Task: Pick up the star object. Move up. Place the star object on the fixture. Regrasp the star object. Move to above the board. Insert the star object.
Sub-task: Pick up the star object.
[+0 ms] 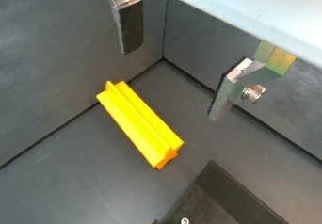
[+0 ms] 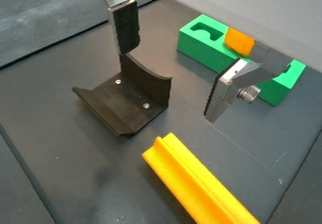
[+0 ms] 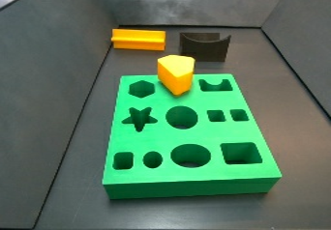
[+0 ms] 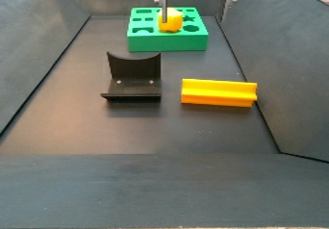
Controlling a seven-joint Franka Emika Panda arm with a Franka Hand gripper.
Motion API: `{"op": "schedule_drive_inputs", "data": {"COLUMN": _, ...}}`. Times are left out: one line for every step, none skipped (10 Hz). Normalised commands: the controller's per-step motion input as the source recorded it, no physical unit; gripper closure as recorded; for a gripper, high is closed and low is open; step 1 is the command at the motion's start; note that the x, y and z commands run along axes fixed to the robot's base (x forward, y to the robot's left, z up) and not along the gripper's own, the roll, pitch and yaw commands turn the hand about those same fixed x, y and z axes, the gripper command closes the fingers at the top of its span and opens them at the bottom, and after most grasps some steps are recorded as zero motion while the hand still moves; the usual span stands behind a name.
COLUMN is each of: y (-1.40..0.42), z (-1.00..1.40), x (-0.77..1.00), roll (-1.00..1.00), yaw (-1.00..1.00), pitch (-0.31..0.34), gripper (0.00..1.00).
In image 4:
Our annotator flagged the yellow star-profile bar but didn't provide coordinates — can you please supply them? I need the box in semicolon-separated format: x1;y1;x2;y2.
181;79;257;108

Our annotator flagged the black L-shaped fixture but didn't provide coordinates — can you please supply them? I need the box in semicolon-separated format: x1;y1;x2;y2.
101;52;162;100

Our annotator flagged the yellow pentagon prism block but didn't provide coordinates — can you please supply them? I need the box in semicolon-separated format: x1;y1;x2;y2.
158;8;182;33

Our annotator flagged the green foam shape-sorter block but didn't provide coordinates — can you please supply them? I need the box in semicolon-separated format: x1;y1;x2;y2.
127;7;209;52

